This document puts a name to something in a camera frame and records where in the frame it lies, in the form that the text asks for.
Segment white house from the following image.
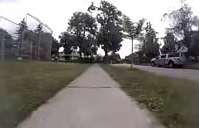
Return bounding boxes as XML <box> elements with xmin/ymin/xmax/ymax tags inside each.
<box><xmin>57</xmin><ymin>48</ymin><xmax>81</xmax><ymax>63</ymax></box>

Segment large leafy tree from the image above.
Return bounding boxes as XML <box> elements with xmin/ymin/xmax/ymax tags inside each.
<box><xmin>58</xmin><ymin>11</ymin><xmax>99</xmax><ymax>63</ymax></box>
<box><xmin>86</xmin><ymin>0</ymin><xmax>125</xmax><ymax>64</ymax></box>

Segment thin young tree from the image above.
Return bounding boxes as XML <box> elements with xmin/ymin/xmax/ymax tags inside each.
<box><xmin>121</xmin><ymin>16</ymin><xmax>146</xmax><ymax>70</ymax></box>

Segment grey concrete sidewalk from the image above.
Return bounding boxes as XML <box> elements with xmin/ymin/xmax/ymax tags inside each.
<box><xmin>16</xmin><ymin>63</ymin><xmax>166</xmax><ymax>128</ymax></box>

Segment trees along road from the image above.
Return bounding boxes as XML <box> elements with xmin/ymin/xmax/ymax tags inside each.
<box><xmin>138</xmin><ymin>21</ymin><xmax>180</xmax><ymax>64</ymax></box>

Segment grass strip beside road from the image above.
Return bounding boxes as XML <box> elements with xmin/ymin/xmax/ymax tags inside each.
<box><xmin>100</xmin><ymin>63</ymin><xmax>199</xmax><ymax>128</ymax></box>

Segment white pickup truck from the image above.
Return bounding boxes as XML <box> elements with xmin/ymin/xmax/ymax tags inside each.
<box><xmin>150</xmin><ymin>53</ymin><xmax>185</xmax><ymax>69</ymax></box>

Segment wide grass field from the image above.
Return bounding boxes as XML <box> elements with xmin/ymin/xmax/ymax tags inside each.
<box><xmin>0</xmin><ymin>58</ymin><xmax>93</xmax><ymax>128</ymax></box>

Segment grey asphalt road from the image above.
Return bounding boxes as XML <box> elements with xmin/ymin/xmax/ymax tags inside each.
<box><xmin>111</xmin><ymin>63</ymin><xmax>199</xmax><ymax>84</ymax></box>

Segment large tree by house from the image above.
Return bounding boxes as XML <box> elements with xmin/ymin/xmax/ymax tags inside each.
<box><xmin>161</xmin><ymin>1</ymin><xmax>199</xmax><ymax>63</ymax></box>

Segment tall chain-link fence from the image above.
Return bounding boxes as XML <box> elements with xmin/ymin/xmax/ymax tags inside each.
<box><xmin>0</xmin><ymin>9</ymin><xmax>54</xmax><ymax>63</ymax></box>

